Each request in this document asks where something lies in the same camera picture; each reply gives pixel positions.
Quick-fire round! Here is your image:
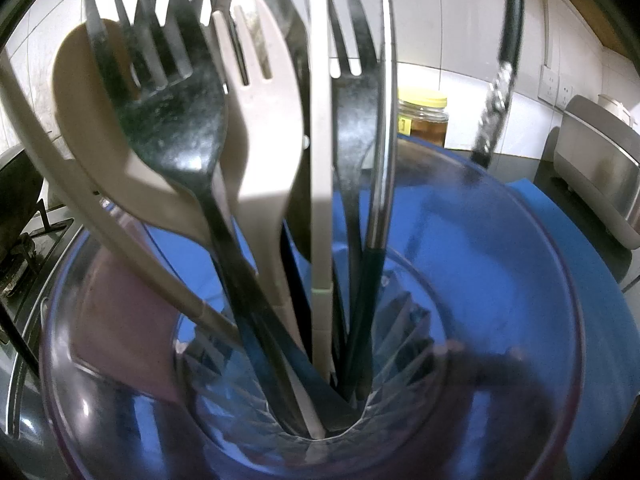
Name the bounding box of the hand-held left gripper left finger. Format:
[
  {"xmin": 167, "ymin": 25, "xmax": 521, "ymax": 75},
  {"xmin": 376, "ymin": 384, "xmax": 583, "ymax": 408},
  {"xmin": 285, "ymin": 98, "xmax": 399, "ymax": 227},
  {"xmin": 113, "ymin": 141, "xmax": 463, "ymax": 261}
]
[{"xmin": 70, "ymin": 252, "xmax": 183, "ymax": 408}]

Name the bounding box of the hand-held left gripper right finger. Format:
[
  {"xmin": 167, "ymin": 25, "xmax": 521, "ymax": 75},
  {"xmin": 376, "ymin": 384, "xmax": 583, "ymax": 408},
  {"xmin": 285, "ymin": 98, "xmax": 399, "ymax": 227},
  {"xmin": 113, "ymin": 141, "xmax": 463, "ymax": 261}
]
[{"xmin": 435, "ymin": 337, "xmax": 568, "ymax": 480}]

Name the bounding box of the beige plastic chopstick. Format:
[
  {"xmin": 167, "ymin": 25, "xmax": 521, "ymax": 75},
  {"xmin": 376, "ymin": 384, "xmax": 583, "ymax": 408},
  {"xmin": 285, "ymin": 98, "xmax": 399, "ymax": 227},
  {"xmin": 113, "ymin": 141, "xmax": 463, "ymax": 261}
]
[
  {"xmin": 0, "ymin": 52, "xmax": 243, "ymax": 348},
  {"xmin": 307, "ymin": 0, "xmax": 335, "ymax": 381}
]

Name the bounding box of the purple transparent plastic cup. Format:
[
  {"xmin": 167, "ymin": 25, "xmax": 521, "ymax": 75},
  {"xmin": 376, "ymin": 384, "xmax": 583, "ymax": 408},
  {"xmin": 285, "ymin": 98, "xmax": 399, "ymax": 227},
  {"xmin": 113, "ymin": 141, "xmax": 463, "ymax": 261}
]
[{"xmin": 39, "ymin": 132, "xmax": 586, "ymax": 480}]

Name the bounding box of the beige plastic spoon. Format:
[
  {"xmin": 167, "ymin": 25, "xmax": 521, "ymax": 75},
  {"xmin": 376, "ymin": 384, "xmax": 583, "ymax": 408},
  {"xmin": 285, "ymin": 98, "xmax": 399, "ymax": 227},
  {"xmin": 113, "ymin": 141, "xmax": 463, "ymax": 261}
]
[{"xmin": 52, "ymin": 19, "xmax": 236, "ymax": 253}]

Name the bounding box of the beige plastic fork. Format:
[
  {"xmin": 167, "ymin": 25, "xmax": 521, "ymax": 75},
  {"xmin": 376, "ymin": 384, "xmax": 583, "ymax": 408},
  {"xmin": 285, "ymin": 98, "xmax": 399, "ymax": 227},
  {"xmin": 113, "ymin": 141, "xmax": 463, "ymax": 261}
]
[{"xmin": 211, "ymin": 0, "xmax": 328, "ymax": 441}]

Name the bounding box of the gas stove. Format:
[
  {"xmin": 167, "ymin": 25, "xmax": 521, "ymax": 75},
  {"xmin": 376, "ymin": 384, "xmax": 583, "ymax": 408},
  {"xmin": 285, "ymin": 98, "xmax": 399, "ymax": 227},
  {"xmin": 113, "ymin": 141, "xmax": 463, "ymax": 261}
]
[{"xmin": 0, "ymin": 200, "xmax": 76, "ymax": 321}]

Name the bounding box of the blue mat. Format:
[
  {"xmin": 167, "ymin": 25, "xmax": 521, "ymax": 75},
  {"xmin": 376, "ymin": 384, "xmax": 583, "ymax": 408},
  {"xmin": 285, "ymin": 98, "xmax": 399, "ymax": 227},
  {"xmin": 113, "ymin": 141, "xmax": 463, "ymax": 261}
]
[{"xmin": 105, "ymin": 180, "xmax": 640, "ymax": 480}]

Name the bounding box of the black wok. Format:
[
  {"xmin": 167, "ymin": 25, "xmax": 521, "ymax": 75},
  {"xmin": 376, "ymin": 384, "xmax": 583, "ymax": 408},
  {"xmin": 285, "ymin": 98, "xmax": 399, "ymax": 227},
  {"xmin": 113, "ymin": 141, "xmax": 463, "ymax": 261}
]
[{"xmin": 0, "ymin": 144, "xmax": 45, "ymax": 263}]

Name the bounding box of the stainless steel appliance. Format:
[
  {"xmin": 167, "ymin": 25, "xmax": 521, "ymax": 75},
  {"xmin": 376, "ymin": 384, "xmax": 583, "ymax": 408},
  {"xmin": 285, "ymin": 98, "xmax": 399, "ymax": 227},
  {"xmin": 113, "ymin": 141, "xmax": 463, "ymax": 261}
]
[{"xmin": 552, "ymin": 94, "xmax": 640, "ymax": 251}]

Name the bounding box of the glass jar yellow lid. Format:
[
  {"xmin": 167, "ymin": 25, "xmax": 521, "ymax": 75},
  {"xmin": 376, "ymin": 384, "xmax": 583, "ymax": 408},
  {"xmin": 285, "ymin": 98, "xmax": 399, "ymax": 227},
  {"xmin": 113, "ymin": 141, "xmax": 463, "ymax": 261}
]
[{"xmin": 395, "ymin": 87, "xmax": 450, "ymax": 148}]

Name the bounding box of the white plastic container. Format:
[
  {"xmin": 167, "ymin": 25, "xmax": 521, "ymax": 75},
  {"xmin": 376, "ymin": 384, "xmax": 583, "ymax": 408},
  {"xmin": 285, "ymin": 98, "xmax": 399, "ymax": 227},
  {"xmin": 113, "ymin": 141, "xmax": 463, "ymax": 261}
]
[{"xmin": 597, "ymin": 94, "xmax": 636, "ymax": 126}]

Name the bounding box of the black cable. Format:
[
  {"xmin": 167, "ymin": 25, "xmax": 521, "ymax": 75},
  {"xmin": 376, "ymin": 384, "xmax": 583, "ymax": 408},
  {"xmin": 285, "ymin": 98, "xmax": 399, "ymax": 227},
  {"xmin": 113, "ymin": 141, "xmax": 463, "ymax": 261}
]
[{"xmin": 0, "ymin": 307, "xmax": 42, "ymax": 378}]

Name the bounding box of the white wall socket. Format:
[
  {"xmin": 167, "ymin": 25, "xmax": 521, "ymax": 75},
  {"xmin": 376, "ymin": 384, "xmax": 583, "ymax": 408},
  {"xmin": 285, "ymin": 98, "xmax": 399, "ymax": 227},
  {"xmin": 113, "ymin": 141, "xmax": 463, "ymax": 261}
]
[{"xmin": 539, "ymin": 65, "xmax": 573, "ymax": 108}]

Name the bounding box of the white cable conduit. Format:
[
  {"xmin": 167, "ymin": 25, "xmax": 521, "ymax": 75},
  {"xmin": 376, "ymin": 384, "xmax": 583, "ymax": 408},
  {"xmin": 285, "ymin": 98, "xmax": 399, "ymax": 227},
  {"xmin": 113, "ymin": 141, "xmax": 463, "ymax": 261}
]
[{"xmin": 541, "ymin": 0, "xmax": 552, "ymax": 68}]

